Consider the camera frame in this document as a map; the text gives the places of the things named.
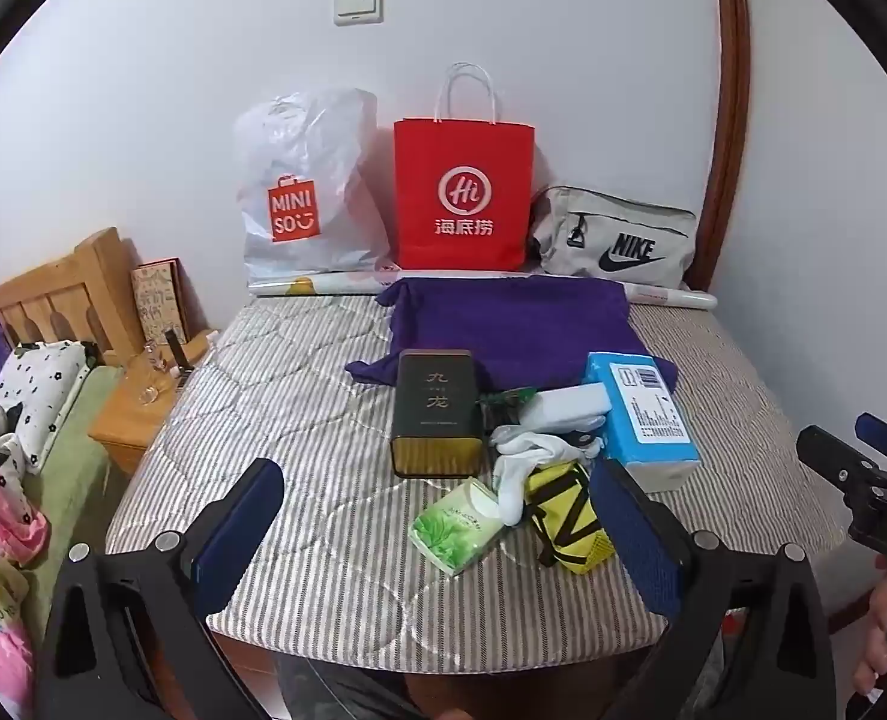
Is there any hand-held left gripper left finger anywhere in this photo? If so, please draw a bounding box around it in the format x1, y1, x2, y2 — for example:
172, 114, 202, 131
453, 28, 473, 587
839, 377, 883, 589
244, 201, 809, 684
38, 457, 287, 720

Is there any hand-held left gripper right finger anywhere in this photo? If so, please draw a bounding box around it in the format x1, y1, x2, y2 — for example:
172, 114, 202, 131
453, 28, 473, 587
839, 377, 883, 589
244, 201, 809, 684
589, 457, 838, 720

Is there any yellow black pouch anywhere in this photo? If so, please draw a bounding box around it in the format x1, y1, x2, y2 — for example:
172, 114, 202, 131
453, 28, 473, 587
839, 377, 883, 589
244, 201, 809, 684
522, 461, 616, 577

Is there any black watch strap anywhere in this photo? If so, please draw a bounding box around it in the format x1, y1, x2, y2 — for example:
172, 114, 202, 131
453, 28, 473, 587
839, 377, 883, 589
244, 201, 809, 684
564, 427, 607, 460

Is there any white sock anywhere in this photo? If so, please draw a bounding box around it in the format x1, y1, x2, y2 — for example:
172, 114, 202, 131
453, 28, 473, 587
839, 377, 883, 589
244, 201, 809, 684
489, 426, 602, 526
522, 382, 613, 436

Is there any green tissue packet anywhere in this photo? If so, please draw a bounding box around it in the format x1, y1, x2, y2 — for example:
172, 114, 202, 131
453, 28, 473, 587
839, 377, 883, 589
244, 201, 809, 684
408, 476, 508, 578

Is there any printed snack packet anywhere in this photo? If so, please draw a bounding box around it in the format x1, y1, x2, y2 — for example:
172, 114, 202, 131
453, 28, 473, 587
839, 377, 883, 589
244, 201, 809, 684
481, 388, 539, 451

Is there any blue tissue pack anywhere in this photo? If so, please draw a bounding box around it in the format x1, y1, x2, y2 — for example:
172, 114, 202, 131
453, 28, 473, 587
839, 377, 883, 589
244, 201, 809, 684
582, 351, 700, 494

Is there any striped mattress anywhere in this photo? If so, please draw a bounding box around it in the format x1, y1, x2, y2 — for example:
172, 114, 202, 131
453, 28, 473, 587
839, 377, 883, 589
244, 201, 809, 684
104, 289, 850, 672

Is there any wooden nightstand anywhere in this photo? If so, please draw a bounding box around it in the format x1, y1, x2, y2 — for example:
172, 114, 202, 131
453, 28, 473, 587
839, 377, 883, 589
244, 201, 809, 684
87, 330, 223, 475

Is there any glass cup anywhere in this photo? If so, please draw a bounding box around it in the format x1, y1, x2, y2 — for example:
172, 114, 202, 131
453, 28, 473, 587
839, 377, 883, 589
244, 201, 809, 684
124, 349, 178, 402

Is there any green bed sheet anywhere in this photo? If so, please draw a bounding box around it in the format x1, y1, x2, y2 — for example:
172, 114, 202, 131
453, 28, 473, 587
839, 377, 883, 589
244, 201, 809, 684
23, 367, 125, 646

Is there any dark tin box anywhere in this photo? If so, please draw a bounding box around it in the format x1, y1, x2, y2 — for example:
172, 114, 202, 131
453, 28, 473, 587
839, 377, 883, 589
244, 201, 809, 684
389, 349, 486, 479

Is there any rolled printed paper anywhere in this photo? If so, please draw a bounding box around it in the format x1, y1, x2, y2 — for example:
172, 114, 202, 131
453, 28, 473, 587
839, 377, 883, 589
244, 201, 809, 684
247, 270, 719, 312

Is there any floral print pillow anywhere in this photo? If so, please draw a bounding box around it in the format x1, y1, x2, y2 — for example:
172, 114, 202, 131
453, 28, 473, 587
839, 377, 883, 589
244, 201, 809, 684
0, 341, 100, 473

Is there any purple towel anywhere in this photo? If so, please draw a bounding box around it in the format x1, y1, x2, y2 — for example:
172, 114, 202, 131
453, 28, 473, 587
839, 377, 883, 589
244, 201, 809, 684
344, 275, 679, 398

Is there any grey waist bag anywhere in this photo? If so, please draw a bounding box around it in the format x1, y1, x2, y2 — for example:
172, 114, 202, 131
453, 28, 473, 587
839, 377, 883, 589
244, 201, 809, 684
528, 185, 700, 290

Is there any light wooden headboard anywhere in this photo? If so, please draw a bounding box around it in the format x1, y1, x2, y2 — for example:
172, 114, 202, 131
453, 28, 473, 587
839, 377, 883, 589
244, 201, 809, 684
0, 227, 148, 368

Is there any white plastic shopping bag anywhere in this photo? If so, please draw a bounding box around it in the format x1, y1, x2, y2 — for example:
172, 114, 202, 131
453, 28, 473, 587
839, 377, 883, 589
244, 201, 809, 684
233, 88, 394, 287

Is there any red paper bag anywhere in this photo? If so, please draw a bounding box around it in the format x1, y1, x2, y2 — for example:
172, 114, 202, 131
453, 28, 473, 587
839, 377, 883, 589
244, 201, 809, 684
392, 64, 536, 271

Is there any brown wooden frame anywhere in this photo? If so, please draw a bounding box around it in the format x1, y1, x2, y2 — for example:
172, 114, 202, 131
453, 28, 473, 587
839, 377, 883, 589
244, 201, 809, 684
694, 0, 752, 295

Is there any white wall switch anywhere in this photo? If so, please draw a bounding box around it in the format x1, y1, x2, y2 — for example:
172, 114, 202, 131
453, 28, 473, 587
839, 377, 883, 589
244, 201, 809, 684
333, 0, 385, 26

